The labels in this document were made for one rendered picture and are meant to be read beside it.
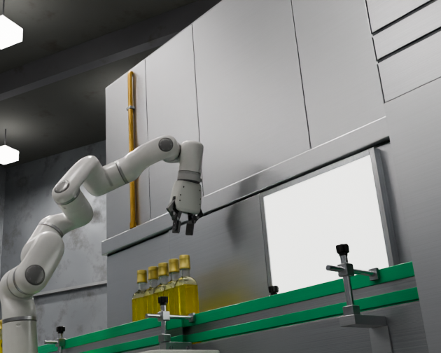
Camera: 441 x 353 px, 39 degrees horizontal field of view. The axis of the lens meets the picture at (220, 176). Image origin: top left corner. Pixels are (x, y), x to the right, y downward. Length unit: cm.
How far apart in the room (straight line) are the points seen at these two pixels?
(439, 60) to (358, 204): 58
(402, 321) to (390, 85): 48
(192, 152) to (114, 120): 87
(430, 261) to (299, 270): 70
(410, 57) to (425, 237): 35
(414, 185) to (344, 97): 70
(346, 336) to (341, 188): 46
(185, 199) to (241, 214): 18
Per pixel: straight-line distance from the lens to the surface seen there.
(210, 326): 180
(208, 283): 206
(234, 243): 199
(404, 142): 122
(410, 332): 136
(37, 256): 184
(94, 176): 200
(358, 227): 167
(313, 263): 176
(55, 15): 1081
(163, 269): 205
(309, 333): 152
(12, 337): 186
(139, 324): 191
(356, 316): 130
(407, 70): 126
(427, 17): 128
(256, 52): 216
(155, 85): 260
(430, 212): 116
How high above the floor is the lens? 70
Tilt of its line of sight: 21 degrees up
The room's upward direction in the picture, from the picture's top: 4 degrees counter-clockwise
